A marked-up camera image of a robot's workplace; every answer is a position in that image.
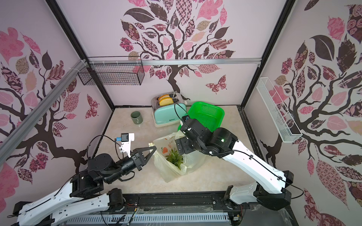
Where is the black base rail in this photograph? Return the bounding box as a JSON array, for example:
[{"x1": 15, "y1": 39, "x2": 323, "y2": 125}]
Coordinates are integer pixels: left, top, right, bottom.
[{"x1": 118, "y1": 191, "x2": 289, "y2": 218}]

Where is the black wire wall basket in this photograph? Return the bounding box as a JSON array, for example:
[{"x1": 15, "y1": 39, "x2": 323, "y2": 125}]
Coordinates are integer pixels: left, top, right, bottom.
[{"x1": 78, "y1": 55, "x2": 145, "y2": 86}]

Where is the aluminium frame bar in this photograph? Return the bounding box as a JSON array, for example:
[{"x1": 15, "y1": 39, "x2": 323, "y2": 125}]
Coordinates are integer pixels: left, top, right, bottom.
[
  {"x1": 89, "y1": 58, "x2": 262, "y2": 66},
  {"x1": 1, "y1": 59, "x2": 86, "y2": 164}
]

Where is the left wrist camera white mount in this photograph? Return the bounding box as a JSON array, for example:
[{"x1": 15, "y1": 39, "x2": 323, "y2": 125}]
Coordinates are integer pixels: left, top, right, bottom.
[{"x1": 116, "y1": 133, "x2": 134, "y2": 157}]

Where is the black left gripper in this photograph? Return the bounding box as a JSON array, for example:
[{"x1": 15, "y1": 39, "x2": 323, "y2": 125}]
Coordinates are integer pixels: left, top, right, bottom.
[{"x1": 104, "y1": 145, "x2": 156, "y2": 184}]

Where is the bread slice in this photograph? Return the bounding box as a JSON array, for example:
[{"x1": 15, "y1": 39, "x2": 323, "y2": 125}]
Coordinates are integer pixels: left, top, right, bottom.
[
  {"x1": 159, "y1": 97, "x2": 174, "y2": 106},
  {"x1": 157, "y1": 94, "x2": 170, "y2": 101}
]

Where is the aluminium frame bar left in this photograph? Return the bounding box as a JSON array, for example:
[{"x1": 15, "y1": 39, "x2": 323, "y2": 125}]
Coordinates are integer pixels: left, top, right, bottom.
[{"x1": 1, "y1": 59, "x2": 86, "y2": 164}]

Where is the aluminium frame bar back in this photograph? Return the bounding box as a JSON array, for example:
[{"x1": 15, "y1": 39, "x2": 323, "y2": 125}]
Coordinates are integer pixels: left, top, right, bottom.
[{"x1": 89, "y1": 58, "x2": 262, "y2": 66}]

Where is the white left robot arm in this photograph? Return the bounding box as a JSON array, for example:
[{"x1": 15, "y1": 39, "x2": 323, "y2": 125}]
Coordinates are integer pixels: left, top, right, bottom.
[{"x1": 13, "y1": 146, "x2": 156, "y2": 226}]

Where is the green plastic basket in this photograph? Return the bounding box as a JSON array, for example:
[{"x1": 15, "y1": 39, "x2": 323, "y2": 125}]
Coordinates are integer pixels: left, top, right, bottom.
[{"x1": 187, "y1": 102, "x2": 225, "y2": 132}]

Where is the large pineapple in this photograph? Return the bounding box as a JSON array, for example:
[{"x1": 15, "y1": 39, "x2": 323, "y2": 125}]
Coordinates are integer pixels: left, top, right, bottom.
[{"x1": 166, "y1": 149, "x2": 183, "y2": 170}]

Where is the white vented cable duct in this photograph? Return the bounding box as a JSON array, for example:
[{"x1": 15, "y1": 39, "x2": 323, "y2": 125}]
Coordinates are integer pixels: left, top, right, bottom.
[{"x1": 61, "y1": 212, "x2": 230, "y2": 226}]

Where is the cream plastic bag orange print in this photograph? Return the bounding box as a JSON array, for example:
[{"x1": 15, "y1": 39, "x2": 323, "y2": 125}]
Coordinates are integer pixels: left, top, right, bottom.
[{"x1": 153, "y1": 131, "x2": 206, "y2": 183}]

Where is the white wire wall shelf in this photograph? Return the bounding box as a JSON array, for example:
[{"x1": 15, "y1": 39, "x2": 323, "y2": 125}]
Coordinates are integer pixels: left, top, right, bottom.
[{"x1": 256, "y1": 77, "x2": 302, "y2": 143}]

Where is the mint green toaster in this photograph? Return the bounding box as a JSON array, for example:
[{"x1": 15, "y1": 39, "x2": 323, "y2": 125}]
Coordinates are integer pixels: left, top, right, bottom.
[{"x1": 151, "y1": 91, "x2": 187, "y2": 128}]

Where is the front bread slice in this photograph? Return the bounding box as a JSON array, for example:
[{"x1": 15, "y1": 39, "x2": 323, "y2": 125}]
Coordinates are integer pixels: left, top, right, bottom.
[{"x1": 159, "y1": 97, "x2": 174, "y2": 106}]

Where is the green ceramic cup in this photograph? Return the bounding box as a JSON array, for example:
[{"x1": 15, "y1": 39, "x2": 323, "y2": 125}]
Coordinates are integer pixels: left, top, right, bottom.
[{"x1": 131, "y1": 111, "x2": 143, "y2": 125}]

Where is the back bread slice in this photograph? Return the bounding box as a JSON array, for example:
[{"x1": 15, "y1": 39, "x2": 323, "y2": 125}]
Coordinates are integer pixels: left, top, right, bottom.
[{"x1": 157, "y1": 94, "x2": 170, "y2": 101}]

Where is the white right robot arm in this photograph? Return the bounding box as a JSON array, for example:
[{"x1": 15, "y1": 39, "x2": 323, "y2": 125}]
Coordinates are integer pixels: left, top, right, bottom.
[{"x1": 176, "y1": 116, "x2": 294, "y2": 211}]

